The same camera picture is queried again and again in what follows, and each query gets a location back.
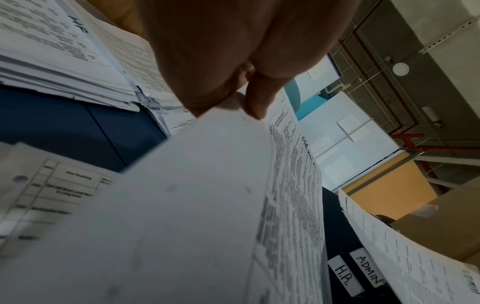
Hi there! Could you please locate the person's left hand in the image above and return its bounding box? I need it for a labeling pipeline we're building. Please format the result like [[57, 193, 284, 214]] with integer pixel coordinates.
[[135, 0, 361, 121]]

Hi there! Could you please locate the printed paper sheet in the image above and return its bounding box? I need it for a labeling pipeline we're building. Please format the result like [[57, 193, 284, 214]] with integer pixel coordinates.
[[337, 188, 480, 304], [0, 89, 333, 304]]

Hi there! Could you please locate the pile of printed papers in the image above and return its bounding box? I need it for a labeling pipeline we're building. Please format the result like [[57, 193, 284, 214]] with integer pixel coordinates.
[[0, 142, 121, 256]]

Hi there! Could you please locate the teal cylindrical barrel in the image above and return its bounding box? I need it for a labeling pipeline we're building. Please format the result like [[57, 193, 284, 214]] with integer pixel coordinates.
[[283, 80, 329, 121]]

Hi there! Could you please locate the white partition panel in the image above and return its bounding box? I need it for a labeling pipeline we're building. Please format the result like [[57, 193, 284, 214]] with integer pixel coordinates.
[[288, 56, 402, 191]]

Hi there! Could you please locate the round ceiling lamp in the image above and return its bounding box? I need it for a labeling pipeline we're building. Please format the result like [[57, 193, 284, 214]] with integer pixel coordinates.
[[391, 62, 412, 78]]

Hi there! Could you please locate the brown cardboard box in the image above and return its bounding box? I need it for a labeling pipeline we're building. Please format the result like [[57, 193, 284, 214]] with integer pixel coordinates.
[[389, 178, 480, 271]]

